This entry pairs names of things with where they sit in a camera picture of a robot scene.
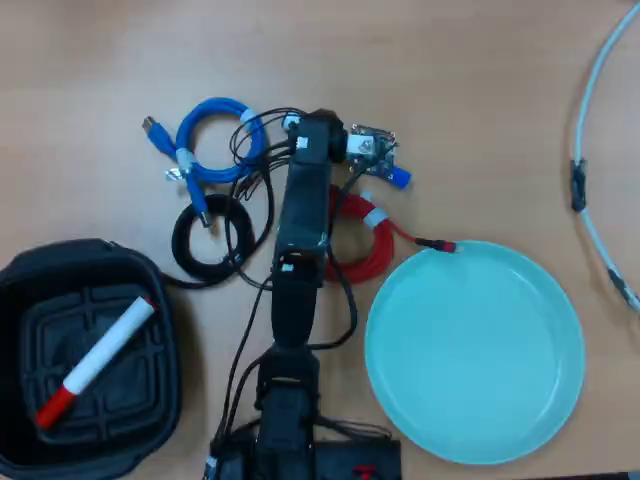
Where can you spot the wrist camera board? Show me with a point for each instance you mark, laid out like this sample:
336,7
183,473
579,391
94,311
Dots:
372,147

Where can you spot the white marker pen red cap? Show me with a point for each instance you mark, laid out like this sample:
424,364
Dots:
100,355

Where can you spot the black square bowl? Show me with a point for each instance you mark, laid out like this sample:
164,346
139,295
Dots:
50,280

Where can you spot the green round bowl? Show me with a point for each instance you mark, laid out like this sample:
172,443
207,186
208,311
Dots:
475,350

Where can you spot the black tape wrap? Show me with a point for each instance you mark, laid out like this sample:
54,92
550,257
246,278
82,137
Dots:
619,285

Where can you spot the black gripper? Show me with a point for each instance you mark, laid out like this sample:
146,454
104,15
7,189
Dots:
317,137

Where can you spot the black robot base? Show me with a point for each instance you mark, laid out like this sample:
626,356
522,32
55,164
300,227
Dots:
350,457

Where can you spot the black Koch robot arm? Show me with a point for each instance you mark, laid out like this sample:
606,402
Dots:
300,215

